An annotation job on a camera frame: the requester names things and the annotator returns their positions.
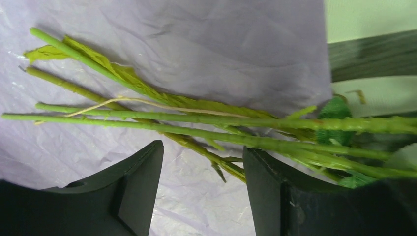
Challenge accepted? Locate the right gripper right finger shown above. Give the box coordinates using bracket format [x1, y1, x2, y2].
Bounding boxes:
[243, 147, 417, 236]

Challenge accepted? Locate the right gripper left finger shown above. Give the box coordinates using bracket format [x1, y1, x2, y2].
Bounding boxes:
[0, 140, 164, 236]

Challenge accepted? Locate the pink flower bouquet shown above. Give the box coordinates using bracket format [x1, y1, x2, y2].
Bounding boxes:
[1, 27, 417, 188]

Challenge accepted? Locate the purple pink wrapping paper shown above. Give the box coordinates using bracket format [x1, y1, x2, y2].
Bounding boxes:
[0, 0, 332, 236]

